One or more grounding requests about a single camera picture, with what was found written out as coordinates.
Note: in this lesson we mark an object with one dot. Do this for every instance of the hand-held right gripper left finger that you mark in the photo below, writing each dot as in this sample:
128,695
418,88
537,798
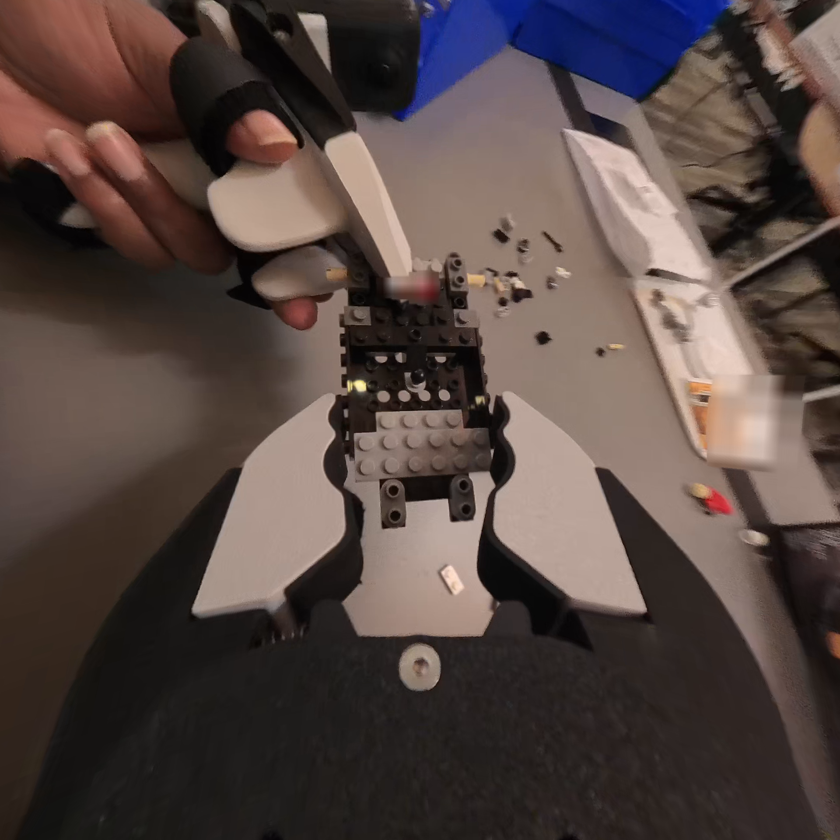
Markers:
275,525

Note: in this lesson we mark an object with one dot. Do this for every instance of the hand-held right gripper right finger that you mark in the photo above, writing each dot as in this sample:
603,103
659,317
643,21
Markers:
564,525

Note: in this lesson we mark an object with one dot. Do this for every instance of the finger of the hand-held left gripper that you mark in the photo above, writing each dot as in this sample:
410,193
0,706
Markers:
367,197

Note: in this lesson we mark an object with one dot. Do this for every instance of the small white brick tile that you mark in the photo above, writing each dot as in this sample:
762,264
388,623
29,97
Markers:
451,579

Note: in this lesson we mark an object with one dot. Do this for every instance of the black toy brick car chassis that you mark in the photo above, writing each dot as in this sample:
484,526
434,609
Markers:
394,341

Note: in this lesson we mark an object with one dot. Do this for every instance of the grey desk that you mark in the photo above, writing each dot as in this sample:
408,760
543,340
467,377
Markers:
164,394

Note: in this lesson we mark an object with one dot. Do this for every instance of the person's left hand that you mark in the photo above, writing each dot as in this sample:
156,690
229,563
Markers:
98,65

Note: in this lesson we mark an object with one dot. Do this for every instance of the red toy minifigure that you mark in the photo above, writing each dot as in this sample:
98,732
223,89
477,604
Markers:
718,504

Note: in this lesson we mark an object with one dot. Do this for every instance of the black toy wrench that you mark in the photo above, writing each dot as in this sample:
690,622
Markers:
552,241

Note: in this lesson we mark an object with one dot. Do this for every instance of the white toy helmet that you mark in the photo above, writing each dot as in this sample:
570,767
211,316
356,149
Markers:
754,538

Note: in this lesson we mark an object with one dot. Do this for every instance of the clear bag of dark bricks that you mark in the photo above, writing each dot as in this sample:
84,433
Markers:
673,315

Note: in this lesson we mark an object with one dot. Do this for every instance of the white printed paper bag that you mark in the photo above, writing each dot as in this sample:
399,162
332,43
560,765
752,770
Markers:
630,197

